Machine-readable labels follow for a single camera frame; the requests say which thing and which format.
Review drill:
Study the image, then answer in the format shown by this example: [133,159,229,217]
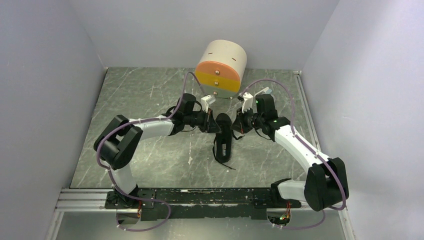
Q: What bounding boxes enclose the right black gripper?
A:
[230,105,264,134]

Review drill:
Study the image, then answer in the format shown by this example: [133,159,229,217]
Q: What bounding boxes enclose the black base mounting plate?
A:
[104,187,302,221]

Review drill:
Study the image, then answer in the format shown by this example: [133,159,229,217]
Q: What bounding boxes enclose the black shoelace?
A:
[212,130,244,170]

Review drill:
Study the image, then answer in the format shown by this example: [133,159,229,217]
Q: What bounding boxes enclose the black shoe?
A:
[212,113,233,164]

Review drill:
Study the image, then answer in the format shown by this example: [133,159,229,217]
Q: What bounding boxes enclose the aluminium frame rail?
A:
[54,187,347,213]

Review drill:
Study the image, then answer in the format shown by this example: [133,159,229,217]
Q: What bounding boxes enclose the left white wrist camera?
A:
[200,95,216,113]

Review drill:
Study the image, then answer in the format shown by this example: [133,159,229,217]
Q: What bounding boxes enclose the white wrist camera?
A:
[200,95,216,113]
[240,92,254,113]

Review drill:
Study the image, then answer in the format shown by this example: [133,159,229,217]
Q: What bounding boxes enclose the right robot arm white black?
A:
[232,92,349,212]

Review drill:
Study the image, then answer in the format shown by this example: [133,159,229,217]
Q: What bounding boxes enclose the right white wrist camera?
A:
[240,92,254,113]

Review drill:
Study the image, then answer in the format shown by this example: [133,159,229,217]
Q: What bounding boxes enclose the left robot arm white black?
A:
[93,93,221,208]

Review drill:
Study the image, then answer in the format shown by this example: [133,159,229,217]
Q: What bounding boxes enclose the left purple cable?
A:
[96,71,208,233]

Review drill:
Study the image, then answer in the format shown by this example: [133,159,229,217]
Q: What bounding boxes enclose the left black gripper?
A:
[184,107,222,134]

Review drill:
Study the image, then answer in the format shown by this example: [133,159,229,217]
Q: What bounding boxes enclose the round cream drawer cabinet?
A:
[194,39,247,99]

